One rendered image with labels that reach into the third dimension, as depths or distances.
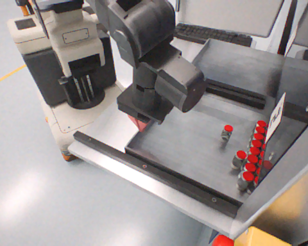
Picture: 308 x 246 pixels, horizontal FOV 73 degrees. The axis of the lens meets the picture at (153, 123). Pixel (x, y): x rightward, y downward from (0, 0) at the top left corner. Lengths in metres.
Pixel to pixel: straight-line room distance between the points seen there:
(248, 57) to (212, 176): 0.54
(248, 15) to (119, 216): 1.30
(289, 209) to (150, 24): 0.27
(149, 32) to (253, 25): 1.00
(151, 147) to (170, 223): 0.89
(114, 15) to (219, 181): 0.37
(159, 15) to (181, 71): 0.08
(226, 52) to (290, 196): 0.71
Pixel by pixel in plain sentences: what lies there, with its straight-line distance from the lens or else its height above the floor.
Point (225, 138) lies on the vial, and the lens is 0.53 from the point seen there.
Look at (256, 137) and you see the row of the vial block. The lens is 0.52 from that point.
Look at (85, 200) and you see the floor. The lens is 1.46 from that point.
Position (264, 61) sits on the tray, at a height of 0.88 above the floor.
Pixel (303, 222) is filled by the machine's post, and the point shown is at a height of 1.05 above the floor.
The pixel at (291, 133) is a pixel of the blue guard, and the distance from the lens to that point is 0.31.
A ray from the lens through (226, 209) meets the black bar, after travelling 0.44.
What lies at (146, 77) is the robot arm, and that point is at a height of 1.10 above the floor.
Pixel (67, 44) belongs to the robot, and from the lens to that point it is 1.14.
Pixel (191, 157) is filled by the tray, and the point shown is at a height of 0.88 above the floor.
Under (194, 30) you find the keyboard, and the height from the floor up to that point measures 0.83.
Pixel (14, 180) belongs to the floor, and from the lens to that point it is 1.73.
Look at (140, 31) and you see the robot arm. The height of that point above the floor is 1.18.
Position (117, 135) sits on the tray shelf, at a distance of 0.54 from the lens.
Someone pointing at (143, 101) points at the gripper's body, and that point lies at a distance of 0.38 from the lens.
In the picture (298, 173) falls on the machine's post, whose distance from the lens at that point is 0.24.
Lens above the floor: 1.30
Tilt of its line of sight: 48 degrees down
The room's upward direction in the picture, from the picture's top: straight up
